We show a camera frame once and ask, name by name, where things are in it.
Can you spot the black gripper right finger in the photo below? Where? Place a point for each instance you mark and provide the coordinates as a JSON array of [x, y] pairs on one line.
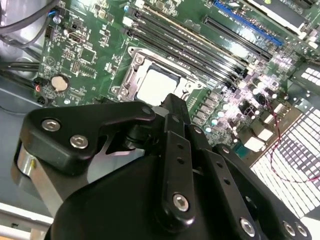
[[235, 205]]

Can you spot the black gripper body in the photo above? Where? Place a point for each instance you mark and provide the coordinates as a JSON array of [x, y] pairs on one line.
[[112, 205]]

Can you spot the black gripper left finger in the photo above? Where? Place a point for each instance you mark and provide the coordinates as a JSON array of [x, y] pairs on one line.
[[62, 140]]

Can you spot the metal socket cover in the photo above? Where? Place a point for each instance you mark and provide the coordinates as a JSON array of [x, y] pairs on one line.
[[138, 79]]

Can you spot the silver CPU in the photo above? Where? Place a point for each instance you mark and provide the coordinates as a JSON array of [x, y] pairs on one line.
[[157, 85]]

